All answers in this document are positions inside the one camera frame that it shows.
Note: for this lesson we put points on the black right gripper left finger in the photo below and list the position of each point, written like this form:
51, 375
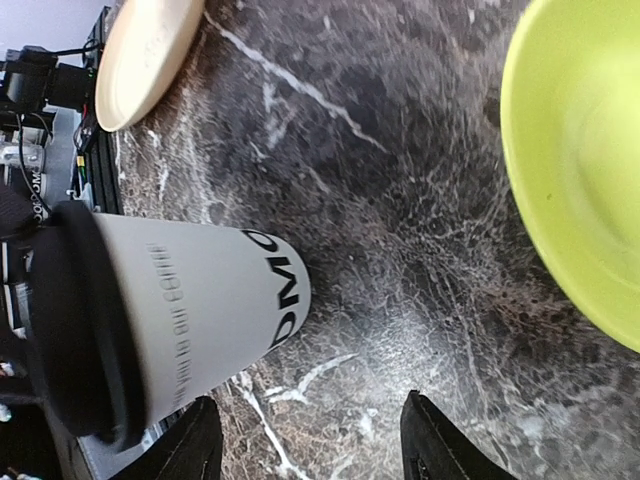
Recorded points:
190, 449

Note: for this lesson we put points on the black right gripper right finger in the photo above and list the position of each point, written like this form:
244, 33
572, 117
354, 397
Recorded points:
434, 448

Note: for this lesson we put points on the white paper coffee cup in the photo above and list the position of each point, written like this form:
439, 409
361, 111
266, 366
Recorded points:
204, 302

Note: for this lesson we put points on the black plastic cup lid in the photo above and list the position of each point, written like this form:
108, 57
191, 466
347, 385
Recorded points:
82, 360

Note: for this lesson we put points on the lime green bowl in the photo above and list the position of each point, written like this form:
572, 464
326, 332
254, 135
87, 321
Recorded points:
569, 111

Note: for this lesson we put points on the beige round plate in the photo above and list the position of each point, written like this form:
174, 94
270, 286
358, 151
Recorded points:
145, 49

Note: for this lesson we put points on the black front table rail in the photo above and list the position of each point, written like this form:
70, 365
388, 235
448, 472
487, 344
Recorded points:
95, 144

